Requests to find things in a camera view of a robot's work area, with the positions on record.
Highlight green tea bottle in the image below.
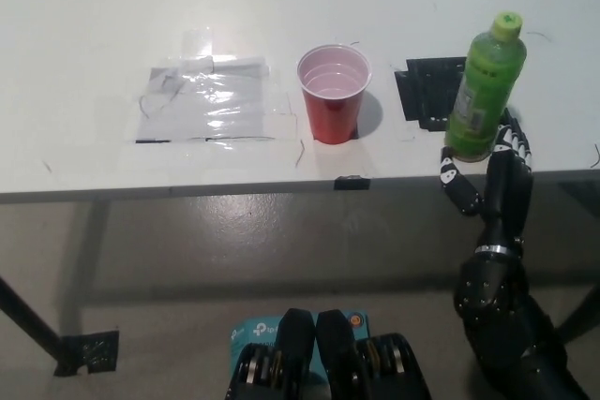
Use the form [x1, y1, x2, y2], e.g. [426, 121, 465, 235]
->
[443, 10, 528, 162]

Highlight teal router box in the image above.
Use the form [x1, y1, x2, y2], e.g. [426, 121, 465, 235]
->
[228, 309, 372, 376]

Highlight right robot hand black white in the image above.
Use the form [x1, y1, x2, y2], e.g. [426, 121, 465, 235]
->
[439, 108, 536, 251]

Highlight short black tape strip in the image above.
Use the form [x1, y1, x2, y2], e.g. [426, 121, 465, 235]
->
[333, 174, 370, 191]

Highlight taped clear plastic sheet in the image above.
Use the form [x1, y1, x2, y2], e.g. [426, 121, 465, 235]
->
[133, 27, 297, 144]

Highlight red plastic cup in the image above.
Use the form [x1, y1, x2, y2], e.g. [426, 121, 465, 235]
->
[295, 43, 374, 144]

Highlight large black tape patch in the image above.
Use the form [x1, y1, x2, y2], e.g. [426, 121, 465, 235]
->
[394, 56, 469, 132]

